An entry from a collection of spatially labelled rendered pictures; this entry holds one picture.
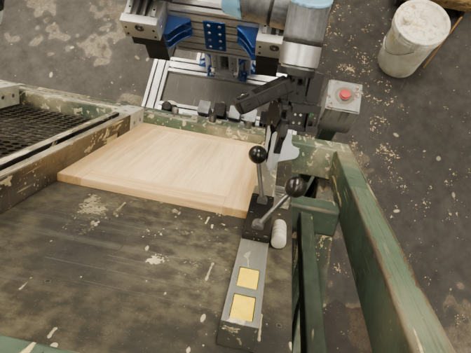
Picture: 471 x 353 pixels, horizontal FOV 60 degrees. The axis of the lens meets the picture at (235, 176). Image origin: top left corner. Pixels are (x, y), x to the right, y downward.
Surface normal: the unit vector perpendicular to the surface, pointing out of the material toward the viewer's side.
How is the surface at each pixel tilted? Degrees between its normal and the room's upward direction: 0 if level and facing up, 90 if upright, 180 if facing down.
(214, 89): 0
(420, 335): 53
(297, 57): 38
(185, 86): 0
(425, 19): 0
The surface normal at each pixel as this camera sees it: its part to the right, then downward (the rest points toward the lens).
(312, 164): -0.13, 0.33
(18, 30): 0.00, -0.31
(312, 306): 0.16, -0.93
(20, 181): 0.98, 0.19
